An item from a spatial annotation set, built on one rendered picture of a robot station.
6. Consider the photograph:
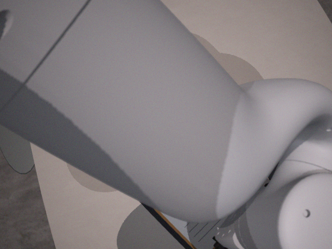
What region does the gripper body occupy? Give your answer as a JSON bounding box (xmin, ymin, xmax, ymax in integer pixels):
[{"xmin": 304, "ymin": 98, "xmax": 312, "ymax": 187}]
[{"xmin": 215, "ymin": 211, "xmax": 244, "ymax": 249}]

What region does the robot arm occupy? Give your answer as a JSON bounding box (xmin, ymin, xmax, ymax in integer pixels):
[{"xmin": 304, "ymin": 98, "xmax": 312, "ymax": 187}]
[{"xmin": 0, "ymin": 0, "xmax": 332, "ymax": 249}]

